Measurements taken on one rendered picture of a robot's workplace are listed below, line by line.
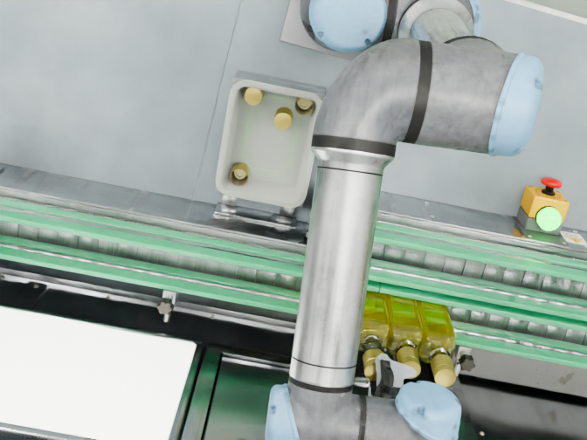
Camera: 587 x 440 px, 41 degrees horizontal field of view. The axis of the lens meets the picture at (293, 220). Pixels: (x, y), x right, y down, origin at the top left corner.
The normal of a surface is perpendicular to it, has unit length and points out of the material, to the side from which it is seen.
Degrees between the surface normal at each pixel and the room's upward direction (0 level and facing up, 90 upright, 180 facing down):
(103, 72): 0
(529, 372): 0
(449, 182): 0
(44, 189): 90
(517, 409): 89
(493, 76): 40
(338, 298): 19
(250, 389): 90
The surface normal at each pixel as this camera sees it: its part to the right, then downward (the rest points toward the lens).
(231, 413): 0.19, -0.91
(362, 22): -0.14, 0.28
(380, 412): 0.11, -0.74
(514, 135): -0.02, 0.65
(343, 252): 0.11, 0.07
